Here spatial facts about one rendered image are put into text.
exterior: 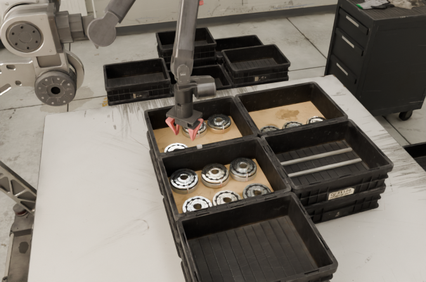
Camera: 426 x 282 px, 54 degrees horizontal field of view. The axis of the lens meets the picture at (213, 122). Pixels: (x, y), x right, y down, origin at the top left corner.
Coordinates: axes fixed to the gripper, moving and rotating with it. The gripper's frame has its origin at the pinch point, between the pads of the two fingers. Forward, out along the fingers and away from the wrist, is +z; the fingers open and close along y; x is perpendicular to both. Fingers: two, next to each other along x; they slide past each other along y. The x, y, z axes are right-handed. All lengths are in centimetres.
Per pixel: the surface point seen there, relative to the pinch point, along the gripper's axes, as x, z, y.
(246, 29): -299, 106, 108
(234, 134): -34.7, 23.1, -2.7
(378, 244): -18, 36, -69
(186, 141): -20.9, 23.3, 12.9
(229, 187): -6.2, 23.1, -14.6
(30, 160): -36, 108, 151
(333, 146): -48, 23, -42
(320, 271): 19, 13, -55
